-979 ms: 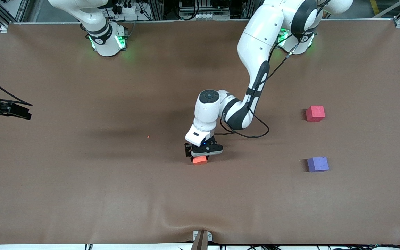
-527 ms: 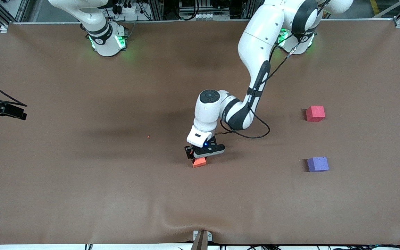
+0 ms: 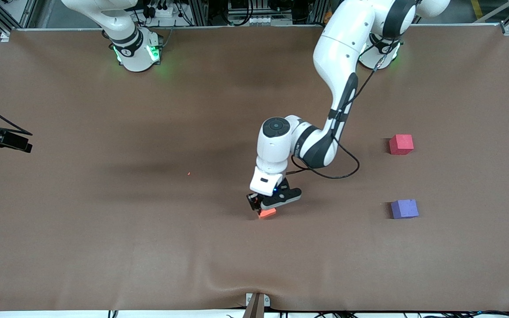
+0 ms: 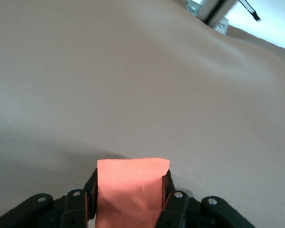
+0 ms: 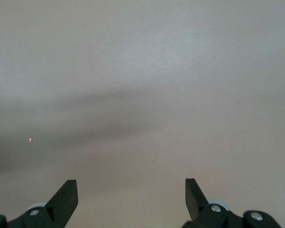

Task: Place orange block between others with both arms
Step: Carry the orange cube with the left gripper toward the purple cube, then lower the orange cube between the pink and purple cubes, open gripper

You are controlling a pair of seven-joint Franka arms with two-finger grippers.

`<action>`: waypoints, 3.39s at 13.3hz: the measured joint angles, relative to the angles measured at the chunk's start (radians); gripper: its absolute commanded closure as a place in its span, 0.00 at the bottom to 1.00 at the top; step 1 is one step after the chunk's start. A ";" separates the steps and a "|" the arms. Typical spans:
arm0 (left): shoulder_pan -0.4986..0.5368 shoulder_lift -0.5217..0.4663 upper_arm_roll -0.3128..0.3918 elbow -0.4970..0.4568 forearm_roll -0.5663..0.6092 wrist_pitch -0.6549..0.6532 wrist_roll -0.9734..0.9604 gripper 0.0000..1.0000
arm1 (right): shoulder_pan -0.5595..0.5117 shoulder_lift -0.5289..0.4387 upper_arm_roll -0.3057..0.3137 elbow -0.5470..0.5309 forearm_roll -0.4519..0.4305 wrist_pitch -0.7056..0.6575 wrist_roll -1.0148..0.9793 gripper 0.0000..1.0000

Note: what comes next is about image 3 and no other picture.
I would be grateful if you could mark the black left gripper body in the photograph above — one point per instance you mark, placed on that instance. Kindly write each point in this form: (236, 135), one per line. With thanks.
(254, 201)

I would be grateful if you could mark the orange foam block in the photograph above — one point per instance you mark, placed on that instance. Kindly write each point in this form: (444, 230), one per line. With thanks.
(267, 213)

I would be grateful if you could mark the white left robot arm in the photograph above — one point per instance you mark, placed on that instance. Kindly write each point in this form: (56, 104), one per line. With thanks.
(347, 44)

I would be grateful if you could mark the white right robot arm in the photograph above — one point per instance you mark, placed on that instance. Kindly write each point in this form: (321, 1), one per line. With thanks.
(126, 26)

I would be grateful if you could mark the metal table edge clamp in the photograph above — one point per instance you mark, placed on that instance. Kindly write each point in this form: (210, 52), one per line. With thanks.
(257, 307)

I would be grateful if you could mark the brown table mat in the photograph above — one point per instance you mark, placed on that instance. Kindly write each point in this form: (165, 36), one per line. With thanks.
(148, 247)

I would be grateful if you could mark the purple foam block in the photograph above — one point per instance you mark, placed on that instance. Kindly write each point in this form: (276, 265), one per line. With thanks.
(404, 209)

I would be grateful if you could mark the red foam block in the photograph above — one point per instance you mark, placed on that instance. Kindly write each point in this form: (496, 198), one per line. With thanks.
(401, 145)

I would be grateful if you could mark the white power strip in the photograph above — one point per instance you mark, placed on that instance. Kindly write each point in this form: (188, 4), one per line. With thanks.
(161, 12)

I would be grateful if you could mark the pile of orange packets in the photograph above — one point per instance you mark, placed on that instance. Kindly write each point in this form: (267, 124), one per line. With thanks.
(327, 15)

